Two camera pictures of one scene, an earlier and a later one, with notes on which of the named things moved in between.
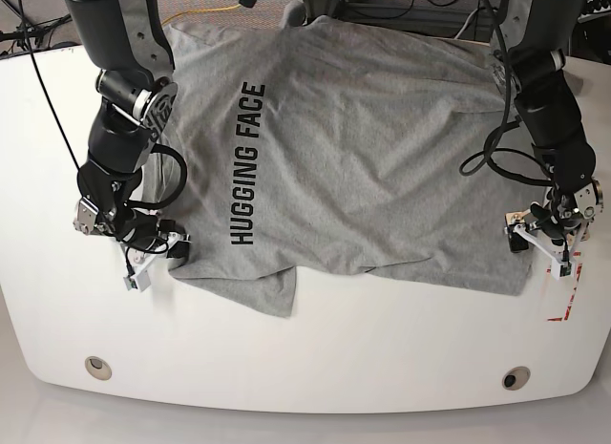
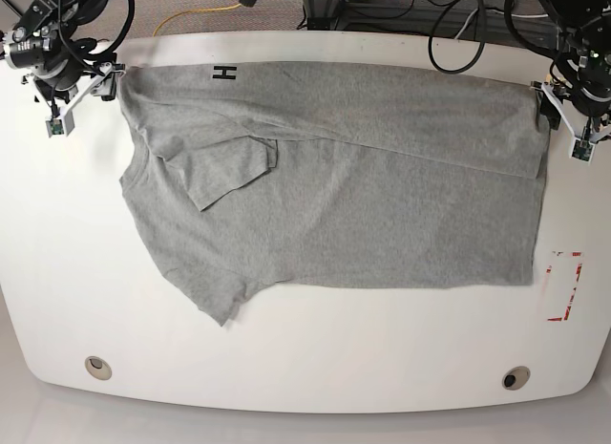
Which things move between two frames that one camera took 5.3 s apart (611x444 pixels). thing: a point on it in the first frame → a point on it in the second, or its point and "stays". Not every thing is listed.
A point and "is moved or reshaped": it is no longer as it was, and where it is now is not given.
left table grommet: x=97 y=368 stays
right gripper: x=562 y=221 → x=582 y=95
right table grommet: x=516 y=377 stays
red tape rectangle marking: x=548 y=270 stays
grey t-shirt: x=303 y=140 is moved or reshaped
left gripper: x=142 y=235 → x=60 y=74
